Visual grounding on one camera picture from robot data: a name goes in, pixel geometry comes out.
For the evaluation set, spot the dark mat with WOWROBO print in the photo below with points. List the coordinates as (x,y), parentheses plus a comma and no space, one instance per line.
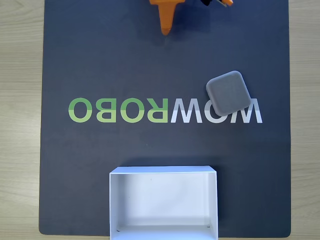
(100,62)

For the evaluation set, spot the grey square usb charger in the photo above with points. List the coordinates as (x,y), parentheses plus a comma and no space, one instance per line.
(227,93)

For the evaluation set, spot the white cardboard box bin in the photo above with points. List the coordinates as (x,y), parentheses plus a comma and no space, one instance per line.
(162,200)

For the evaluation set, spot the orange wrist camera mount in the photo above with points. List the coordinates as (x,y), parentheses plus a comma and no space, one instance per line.
(228,2)

